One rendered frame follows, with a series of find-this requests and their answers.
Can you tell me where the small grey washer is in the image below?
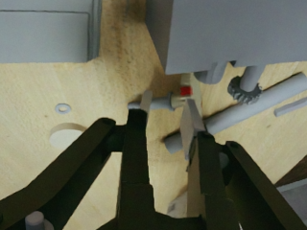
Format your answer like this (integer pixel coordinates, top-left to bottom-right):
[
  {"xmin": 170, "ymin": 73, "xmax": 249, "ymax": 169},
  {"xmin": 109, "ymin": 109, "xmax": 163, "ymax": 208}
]
[{"xmin": 55, "ymin": 103, "xmax": 71, "ymax": 114}]

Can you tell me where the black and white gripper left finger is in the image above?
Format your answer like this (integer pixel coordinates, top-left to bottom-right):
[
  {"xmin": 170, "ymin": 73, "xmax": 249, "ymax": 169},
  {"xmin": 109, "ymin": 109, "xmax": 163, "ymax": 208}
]
[{"xmin": 0, "ymin": 90, "xmax": 157, "ymax": 230}]

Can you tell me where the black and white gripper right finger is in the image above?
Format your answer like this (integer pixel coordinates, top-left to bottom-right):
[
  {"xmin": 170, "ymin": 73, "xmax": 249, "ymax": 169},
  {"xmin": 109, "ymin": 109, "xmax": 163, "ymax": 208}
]
[{"xmin": 179, "ymin": 98, "xmax": 307, "ymax": 230}]

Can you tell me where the beige round disc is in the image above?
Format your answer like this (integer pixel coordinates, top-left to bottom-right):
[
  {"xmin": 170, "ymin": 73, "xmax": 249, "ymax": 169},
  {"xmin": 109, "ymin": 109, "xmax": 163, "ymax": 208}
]
[{"xmin": 50, "ymin": 123, "xmax": 86, "ymax": 150}]

